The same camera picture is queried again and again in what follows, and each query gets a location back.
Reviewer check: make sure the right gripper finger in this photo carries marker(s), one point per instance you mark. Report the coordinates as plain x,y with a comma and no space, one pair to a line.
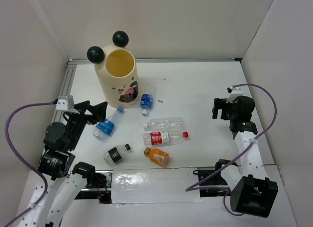
216,107
226,108

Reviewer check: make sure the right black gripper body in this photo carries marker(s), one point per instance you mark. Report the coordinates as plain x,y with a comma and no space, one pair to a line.
235,113

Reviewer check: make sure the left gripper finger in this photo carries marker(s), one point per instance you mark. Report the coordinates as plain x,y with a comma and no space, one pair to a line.
80,116
98,112

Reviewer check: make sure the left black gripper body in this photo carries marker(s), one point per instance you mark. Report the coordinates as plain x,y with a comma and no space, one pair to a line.
77,126

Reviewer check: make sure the crushed blue label bottle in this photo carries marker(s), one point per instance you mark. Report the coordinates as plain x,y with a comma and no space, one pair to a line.
104,130

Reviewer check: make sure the black label plastic bottle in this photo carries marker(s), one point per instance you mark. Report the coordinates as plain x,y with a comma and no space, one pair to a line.
117,155

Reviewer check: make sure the small blue label bottle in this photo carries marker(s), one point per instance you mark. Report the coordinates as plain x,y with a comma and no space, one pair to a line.
147,100

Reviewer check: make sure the clear unlabelled plastic bottle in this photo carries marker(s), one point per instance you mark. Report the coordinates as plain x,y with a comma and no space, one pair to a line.
160,124

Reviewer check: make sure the red label plastic bottle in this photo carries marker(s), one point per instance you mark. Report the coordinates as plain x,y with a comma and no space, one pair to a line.
165,138

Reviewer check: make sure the orange juice bottle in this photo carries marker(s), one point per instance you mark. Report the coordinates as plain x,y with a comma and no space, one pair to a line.
157,156

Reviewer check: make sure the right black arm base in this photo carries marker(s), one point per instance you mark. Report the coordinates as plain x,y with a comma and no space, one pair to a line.
217,181

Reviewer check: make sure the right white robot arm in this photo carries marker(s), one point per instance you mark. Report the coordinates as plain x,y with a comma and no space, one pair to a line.
251,190

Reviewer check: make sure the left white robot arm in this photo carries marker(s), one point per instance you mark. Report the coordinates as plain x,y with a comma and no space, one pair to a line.
62,180

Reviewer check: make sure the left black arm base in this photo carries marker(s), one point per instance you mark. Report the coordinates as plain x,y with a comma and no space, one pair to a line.
100,188

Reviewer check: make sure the cream cylindrical bin with ears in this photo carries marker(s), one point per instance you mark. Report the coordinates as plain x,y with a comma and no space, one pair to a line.
116,70

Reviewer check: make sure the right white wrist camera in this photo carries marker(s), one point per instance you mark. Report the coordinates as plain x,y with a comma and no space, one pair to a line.
234,92

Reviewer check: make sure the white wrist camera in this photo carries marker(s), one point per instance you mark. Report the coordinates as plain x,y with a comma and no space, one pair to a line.
65,103
234,92

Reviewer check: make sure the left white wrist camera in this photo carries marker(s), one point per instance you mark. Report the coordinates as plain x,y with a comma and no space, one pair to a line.
65,103

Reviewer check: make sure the aluminium frame rail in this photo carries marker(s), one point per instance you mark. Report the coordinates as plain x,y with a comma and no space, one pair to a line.
184,87

